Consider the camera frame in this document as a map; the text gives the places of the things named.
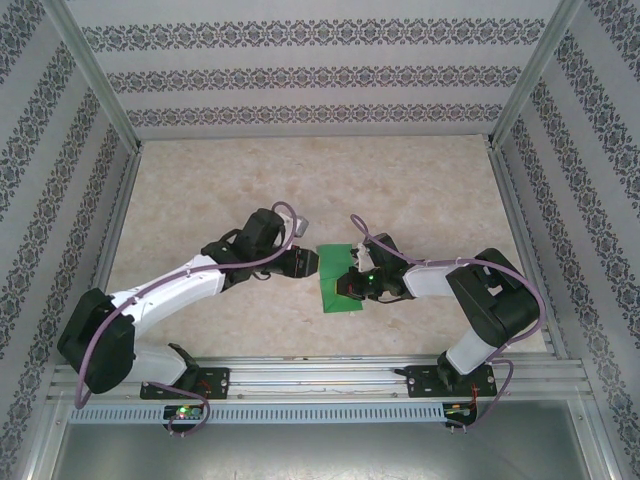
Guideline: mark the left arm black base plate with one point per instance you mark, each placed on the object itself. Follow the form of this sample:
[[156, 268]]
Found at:
[[220, 382]]

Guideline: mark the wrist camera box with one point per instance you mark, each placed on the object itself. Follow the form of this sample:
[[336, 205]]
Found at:
[[301, 226], [361, 256]]

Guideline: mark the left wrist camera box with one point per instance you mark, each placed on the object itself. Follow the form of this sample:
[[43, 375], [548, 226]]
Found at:
[[301, 226]]

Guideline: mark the aluminium side rail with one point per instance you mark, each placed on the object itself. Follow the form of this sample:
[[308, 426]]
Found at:
[[121, 200], [510, 200]]

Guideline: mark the green paper sheet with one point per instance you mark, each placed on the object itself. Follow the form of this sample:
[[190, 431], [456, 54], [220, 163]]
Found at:
[[332, 257]]

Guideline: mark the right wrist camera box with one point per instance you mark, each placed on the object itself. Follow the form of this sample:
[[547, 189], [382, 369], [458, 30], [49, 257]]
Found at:
[[361, 256]]

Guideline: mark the aluminium frame post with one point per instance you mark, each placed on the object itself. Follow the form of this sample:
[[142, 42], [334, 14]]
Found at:
[[98, 75], [532, 75]]

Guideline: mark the long aluminium mounting rail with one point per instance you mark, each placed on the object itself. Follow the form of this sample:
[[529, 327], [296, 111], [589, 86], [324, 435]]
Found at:
[[320, 375]]

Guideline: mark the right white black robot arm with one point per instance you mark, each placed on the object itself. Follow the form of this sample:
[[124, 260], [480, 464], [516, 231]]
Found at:
[[500, 305]]

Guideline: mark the grey metal panel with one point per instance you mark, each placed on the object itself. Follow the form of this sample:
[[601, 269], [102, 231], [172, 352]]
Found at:
[[320, 450]]

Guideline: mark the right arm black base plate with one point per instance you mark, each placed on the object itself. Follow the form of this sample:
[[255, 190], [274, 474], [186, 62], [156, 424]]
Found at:
[[420, 382]]

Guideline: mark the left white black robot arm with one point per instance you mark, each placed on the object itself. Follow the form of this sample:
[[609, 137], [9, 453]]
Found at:
[[165, 290]]

